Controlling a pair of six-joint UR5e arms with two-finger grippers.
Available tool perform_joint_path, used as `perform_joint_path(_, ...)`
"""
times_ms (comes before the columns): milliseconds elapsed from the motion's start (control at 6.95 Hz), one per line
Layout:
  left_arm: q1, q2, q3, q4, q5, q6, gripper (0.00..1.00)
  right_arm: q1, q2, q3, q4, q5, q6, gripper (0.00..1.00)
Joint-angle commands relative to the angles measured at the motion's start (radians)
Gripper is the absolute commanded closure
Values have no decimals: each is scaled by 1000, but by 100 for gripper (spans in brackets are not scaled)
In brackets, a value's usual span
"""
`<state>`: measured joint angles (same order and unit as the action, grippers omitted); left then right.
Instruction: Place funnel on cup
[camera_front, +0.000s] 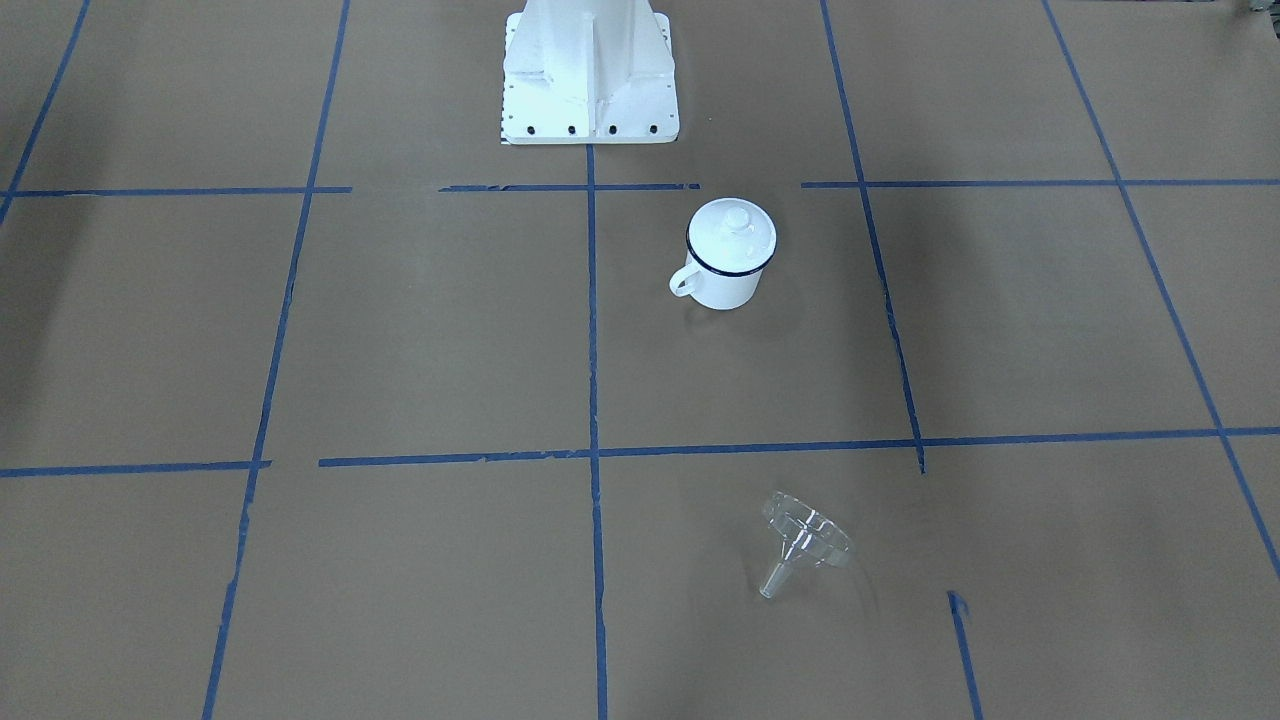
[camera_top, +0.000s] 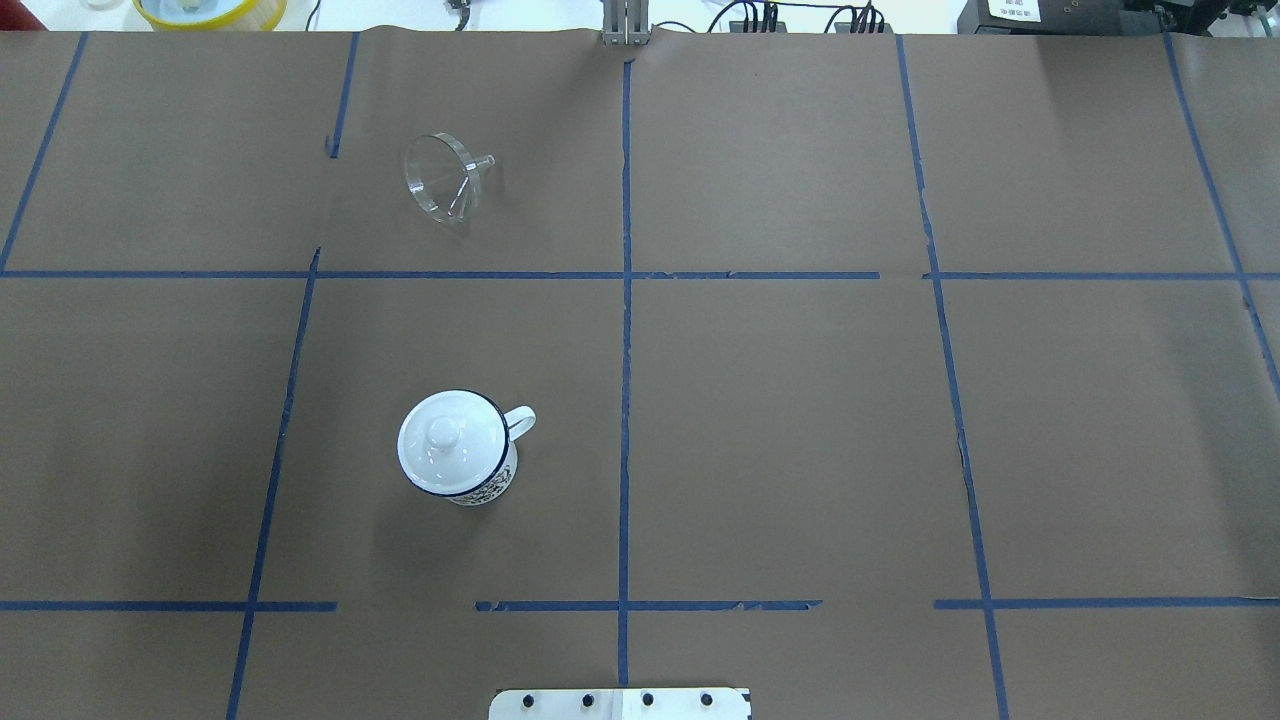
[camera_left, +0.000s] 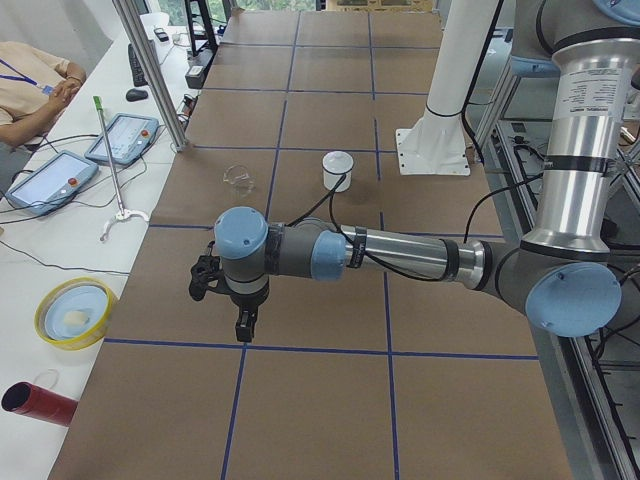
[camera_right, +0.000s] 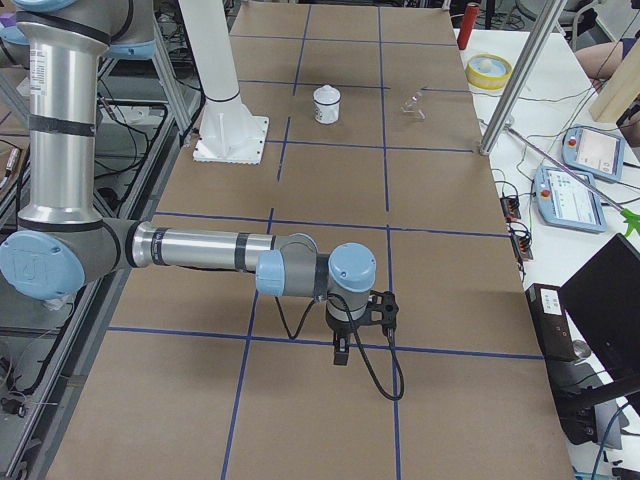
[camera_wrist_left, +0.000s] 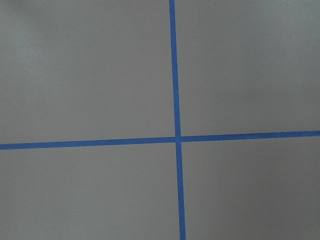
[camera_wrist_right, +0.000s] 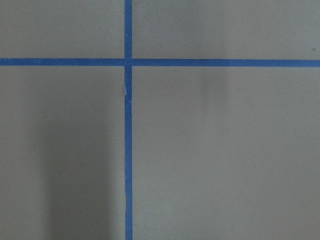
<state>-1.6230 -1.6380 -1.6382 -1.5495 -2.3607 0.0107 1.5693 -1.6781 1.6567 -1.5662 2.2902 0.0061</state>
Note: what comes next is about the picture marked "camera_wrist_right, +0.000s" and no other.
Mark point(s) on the blue tape line crosswise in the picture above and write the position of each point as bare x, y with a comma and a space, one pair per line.
170, 62

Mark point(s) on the blue tape line lengthwise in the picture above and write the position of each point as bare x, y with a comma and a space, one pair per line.
128, 118

